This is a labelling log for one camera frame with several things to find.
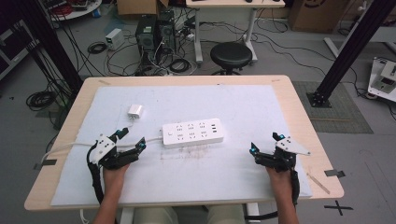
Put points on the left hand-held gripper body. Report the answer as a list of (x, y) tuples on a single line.
[(104, 149)]

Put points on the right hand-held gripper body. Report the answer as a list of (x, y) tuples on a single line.
[(285, 152)]

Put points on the white charger plug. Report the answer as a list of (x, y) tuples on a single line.
[(135, 110)]

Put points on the white power strip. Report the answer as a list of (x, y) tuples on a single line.
[(193, 133)]

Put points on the person's right hand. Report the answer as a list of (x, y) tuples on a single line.
[(280, 178)]

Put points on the person's left hand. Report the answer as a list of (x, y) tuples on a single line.
[(113, 175)]

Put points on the light wooden table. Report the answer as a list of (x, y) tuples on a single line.
[(314, 130)]

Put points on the thin wooden stick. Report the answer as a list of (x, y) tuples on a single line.
[(318, 183)]

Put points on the black tape piece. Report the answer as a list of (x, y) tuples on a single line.
[(334, 173), (46, 163)]

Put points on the white foam mat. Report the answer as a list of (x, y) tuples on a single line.
[(193, 174)]

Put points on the grey floor mat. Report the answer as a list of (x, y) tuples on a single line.
[(342, 115)]

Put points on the person's legs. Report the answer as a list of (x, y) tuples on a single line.
[(224, 214)]

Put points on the black tape cross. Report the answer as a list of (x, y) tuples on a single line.
[(338, 207)]

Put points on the black round stool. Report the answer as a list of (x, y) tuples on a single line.
[(231, 55)]

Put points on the white power supply box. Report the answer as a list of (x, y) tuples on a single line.
[(114, 38)]

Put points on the black computer tower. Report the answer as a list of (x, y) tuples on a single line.
[(166, 31), (146, 34)]

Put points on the white machine base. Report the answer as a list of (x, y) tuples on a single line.
[(383, 79)]

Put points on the brown cardboard box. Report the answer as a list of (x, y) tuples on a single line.
[(140, 6), (317, 14)]

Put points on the round white table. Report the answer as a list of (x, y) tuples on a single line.
[(77, 7)]

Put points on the white-legged desk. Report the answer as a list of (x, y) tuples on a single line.
[(230, 3)]

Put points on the black metal stand post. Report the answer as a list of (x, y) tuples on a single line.
[(351, 46), (51, 43)]

